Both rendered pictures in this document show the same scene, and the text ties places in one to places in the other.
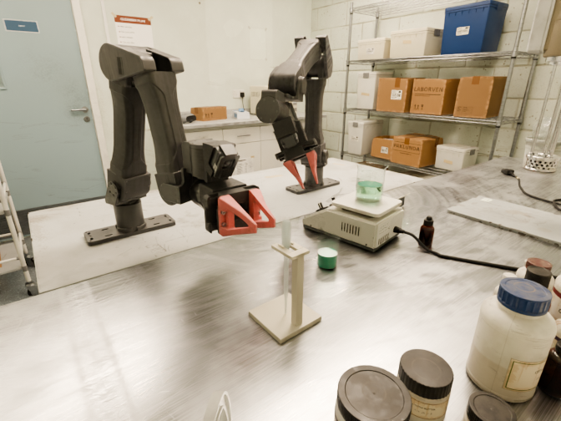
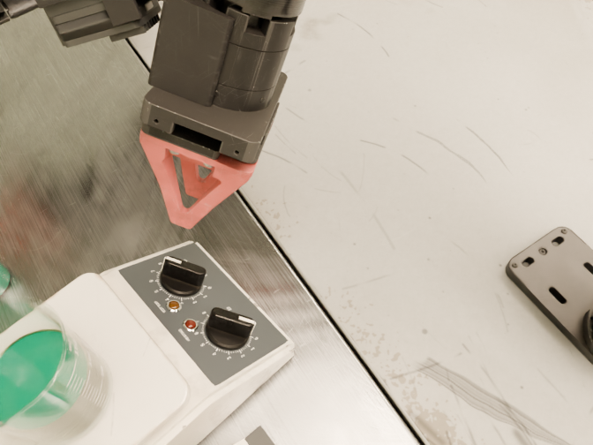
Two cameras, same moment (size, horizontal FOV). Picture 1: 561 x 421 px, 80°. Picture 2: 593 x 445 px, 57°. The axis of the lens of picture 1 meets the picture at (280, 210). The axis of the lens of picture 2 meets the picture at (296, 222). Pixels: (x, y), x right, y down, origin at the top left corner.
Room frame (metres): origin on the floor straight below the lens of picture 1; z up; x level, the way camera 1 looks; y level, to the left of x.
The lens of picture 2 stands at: (0.88, -0.27, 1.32)
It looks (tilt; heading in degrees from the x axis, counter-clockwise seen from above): 59 degrees down; 98
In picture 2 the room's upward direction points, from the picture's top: 4 degrees counter-clockwise
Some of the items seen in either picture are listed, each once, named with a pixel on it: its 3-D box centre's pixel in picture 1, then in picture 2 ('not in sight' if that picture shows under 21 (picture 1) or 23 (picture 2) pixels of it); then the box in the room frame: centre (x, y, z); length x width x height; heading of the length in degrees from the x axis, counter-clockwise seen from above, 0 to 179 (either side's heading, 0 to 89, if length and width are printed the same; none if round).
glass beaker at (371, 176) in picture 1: (371, 184); (36, 383); (0.72, -0.20, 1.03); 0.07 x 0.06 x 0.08; 96
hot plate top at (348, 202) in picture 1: (366, 202); (63, 389); (0.72, -0.20, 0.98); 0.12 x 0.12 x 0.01; 47
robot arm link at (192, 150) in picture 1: (196, 169); not in sight; (0.62, 0.16, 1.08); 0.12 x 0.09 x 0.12; 58
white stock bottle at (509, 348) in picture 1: (511, 336); not in sight; (0.31, -0.27, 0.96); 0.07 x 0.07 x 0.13
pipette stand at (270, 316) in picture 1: (285, 281); not in sight; (0.42, -0.01, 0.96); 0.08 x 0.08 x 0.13; 39
